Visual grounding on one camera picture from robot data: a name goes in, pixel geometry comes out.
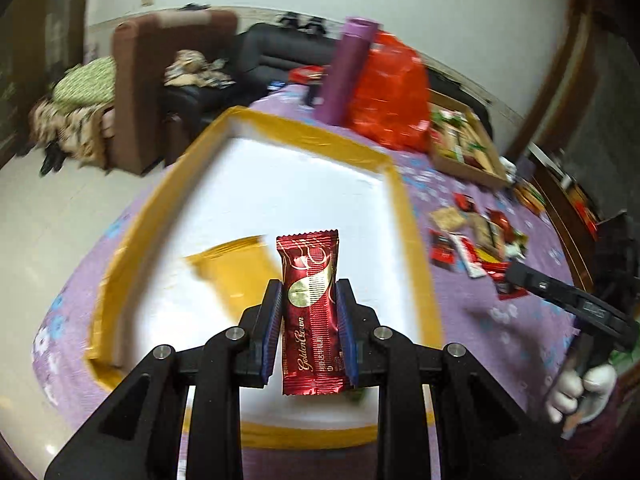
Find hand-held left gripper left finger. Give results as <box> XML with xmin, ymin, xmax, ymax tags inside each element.
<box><xmin>44</xmin><ymin>279</ymin><xmax>284</xmax><ymax>480</ymax></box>

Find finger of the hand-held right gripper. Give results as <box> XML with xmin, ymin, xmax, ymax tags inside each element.
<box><xmin>504</xmin><ymin>259</ymin><xmax>640</xmax><ymax>352</ymax></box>

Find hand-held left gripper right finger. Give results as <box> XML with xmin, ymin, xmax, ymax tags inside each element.
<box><xmin>335</xmin><ymin>278</ymin><xmax>572</xmax><ymax>480</ymax></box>

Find dark red snack packet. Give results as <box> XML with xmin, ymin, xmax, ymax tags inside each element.
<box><xmin>276</xmin><ymin>228</ymin><xmax>351</xmax><ymax>397</ymax></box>

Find white foam box yellow tape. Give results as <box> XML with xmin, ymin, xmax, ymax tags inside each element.
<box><xmin>86</xmin><ymin>106</ymin><xmax>444</xmax><ymax>449</ymax></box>

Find person's right forearm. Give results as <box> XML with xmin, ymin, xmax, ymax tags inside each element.
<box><xmin>564</xmin><ymin>372</ymin><xmax>640</xmax><ymax>480</ymax></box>

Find person's right hand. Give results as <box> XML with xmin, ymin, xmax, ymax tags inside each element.
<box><xmin>544</xmin><ymin>362</ymin><xmax>617</xmax><ymax>424</ymax></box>

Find wooden side cabinet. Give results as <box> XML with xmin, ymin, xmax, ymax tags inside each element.
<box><xmin>520</xmin><ymin>142</ymin><xmax>603</xmax><ymax>293</ymax></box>

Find purple floral tablecloth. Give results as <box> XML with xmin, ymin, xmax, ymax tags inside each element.
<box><xmin>32</xmin><ymin>82</ymin><xmax>601</xmax><ymax>480</ymax></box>

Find pile of snack packets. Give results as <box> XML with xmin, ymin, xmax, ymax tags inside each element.
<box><xmin>429</xmin><ymin>191</ymin><xmax>531</xmax><ymax>301</ymax></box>

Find shallow cardboard tray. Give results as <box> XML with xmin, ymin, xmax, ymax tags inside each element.
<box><xmin>427</xmin><ymin>89</ymin><xmax>514</xmax><ymax>190</ymax></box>

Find mixed green and red packets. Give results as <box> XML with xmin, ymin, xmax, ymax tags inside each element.
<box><xmin>431</xmin><ymin>108</ymin><xmax>501</xmax><ymax>167</ymax></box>

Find red plastic bag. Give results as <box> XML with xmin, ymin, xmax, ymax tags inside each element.
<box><xmin>347</xmin><ymin>31</ymin><xmax>434</xmax><ymax>152</ymax></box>

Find flat red box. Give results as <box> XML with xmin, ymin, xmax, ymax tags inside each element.
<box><xmin>289</xmin><ymin>65</ymin><xmax>327</xmax><ymax>84</ymax></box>

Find purple rolled mat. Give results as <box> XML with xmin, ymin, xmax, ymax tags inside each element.
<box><xmin>316</xmin><ymin>16</ymin><xmax>382</xmax><ymax>126</ymax></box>

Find heap of patterned clothes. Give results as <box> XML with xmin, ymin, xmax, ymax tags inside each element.
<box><xmin>164</xmin><ymin>49</ymin><xmax>235</xmax><ymax>89</ymax></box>

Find brown armchair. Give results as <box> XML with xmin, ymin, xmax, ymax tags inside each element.
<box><xmin>110</xmin><ymin>9</ymin><xmax>239</xmax><ymax>176</ymax></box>

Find black leather sofa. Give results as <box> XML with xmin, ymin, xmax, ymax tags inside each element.
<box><xmin>164</xmin><ymin>22</ymin><xmax>347</xmax><ymax>137</ymax></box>

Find pair of black shoes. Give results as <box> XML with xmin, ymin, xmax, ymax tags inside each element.
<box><xmin>39</xmin><ymin>141</ymin><xmax>67</xmax><ymax>177</ymax></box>

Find beige floral blanket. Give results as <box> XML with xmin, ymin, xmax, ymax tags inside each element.
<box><xmin>29</xmin><ymin>94</ymin><xmax>109</xmax><ymax>162</ymax></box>

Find black items on sofa back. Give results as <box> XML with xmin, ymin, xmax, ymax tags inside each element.
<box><xmin>276</xmin><ymin>11</ymin><xmax>327</xmax><ymax>37</ymax></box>

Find green patterned cushion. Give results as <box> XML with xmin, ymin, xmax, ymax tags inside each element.
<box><xmin>52</xmin><ymin>56</ymin><xmax>117</xmax><ymax>109</ymax></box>

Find dark wooden door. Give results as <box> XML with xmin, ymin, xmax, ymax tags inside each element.
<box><xmin>0</xmin><ymin>0</ymin><xmax>96</xmax><ymax>166</ymax></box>

